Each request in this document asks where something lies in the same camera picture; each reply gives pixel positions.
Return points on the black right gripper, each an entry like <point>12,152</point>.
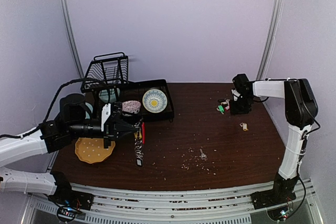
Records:
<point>237,106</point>

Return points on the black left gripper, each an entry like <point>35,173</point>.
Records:
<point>112,129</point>

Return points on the red handled keyring with keys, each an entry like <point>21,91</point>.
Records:
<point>138,143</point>

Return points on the green tagged key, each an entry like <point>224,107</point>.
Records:
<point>220,109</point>

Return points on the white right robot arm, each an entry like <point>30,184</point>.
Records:
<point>301,110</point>

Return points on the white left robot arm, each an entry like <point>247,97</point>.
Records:
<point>73,121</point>

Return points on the pink patterned bowl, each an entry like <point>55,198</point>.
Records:
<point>131,107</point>

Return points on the light blue plate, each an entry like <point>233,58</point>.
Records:
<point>89,110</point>

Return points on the yellow dotted plate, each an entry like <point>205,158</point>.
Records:
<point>91,150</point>

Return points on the loose silver key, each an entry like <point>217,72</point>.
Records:
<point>203,155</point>

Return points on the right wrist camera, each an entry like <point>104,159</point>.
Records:
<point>243,85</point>

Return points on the black wire dish rack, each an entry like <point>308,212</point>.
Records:
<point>113,70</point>

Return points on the right aluminium frame post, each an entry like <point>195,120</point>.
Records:
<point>270,39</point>

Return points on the aluminium frame post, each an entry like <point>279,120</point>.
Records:
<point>71,38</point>
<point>270,39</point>

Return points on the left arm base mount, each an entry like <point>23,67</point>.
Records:
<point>69,202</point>

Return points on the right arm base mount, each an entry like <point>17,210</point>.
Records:
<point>282,192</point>

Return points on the left aluminium frame post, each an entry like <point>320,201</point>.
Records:
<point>71,38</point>

